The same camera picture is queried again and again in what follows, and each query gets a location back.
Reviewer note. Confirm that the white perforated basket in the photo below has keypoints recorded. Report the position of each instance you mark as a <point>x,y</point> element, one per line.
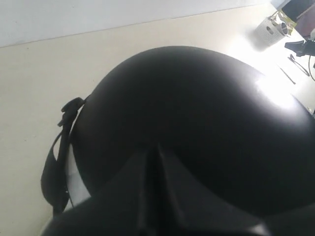
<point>268,33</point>

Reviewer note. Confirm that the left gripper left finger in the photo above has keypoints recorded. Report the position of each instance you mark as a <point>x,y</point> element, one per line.
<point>123,207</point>

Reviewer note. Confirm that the black helmet with visor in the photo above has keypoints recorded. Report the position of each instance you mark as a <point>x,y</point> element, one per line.
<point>249,142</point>

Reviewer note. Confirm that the metal cup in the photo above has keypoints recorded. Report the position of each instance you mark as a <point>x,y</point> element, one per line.
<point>283,29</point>

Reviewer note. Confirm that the black device on table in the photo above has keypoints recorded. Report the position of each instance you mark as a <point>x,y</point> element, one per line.
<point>302,48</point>

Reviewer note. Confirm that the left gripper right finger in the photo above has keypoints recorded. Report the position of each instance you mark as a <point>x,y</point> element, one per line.
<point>190,209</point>

